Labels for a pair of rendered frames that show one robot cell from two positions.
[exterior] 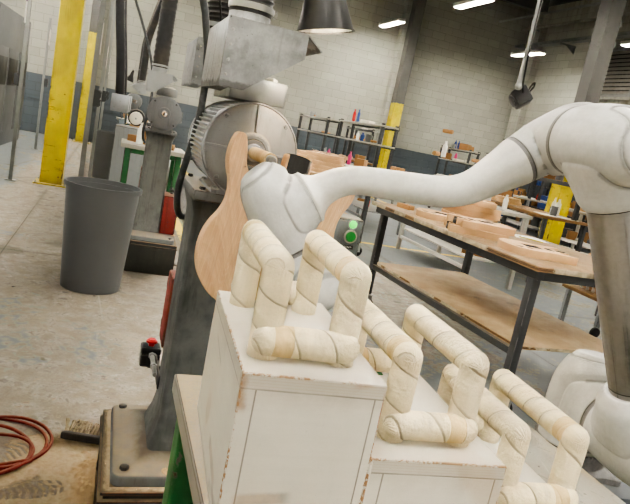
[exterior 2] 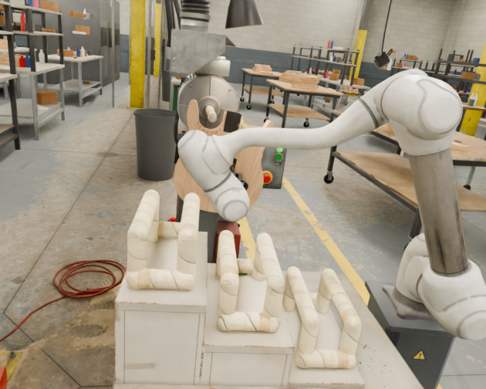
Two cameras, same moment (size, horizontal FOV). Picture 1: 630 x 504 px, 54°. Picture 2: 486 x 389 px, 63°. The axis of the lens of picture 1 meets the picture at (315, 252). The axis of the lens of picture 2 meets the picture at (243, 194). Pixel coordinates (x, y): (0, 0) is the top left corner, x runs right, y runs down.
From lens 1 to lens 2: 0.29 m
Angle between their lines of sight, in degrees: 13
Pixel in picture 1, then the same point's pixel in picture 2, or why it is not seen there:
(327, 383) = (167, 305)
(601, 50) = not seen: outside the picture
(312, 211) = (221, 160)
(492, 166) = (345, 120)
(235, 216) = not seen: hidden behind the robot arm
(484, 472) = (279, 350)
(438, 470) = (248, 350)
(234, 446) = (117, 339)
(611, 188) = (416, 140)
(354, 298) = (184, 252)
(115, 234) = (166, 143)
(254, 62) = (191, 58)
